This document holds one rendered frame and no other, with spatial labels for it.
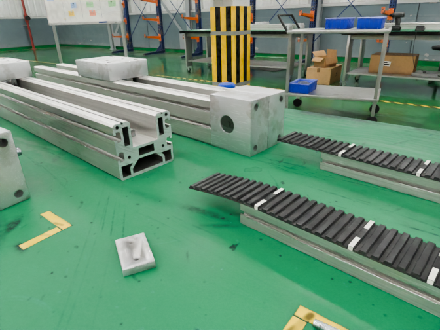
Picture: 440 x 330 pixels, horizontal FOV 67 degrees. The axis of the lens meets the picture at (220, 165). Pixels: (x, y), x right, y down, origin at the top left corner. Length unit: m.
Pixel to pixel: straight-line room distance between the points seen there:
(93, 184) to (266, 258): 0.28
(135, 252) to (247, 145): 0.28
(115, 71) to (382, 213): 0.64
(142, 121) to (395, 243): 0.39
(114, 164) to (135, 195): 0.07
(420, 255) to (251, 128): 0.31
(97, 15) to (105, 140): 5.80
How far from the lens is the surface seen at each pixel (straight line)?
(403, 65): 5.29
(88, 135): 0.55
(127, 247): 0.35
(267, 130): 0.58
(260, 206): 0.35
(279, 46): 9.06
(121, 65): 0.85
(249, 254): 0.34
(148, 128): 0.53
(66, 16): 6.67
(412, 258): 0.32
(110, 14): 6.13
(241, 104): 0.54
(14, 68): 1.02
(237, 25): 3.74
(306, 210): 0.35
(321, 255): 0.34
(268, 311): 0.29
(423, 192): 0.48
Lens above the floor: 0.99
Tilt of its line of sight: 24 degrees down
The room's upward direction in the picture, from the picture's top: 2 degrees counter-clockwise
